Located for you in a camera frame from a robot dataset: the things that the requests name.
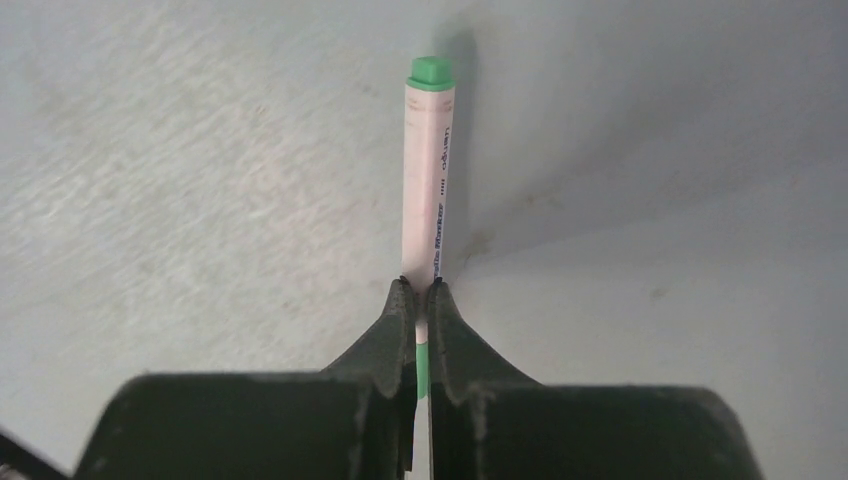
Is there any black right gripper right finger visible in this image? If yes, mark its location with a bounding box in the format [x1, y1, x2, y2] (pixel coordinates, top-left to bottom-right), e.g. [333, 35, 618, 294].
[425, 281, 762, 479]

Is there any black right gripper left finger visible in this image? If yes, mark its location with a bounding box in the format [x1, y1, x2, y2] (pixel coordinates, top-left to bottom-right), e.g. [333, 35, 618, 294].
[75, 278, 417, 479]

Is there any white marker green tip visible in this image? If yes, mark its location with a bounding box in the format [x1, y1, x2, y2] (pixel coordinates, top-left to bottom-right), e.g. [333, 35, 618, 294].
[400, 56, 457, 402]

